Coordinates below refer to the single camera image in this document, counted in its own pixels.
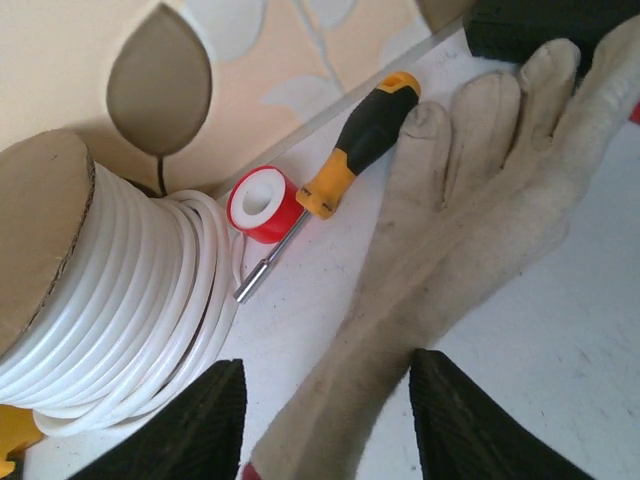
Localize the black sanding block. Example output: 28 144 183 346
464 0 639 70

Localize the beige work glove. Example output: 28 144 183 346
243 18 639 479

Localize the yellow parts bin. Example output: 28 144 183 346
1 405 44 479

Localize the red white tape roll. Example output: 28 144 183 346
226 166 304 245

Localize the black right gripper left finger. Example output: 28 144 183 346
73 359 247 480

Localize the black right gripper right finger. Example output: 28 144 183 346
409 349 590 480

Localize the white cable spool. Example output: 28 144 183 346
1 130 244 437

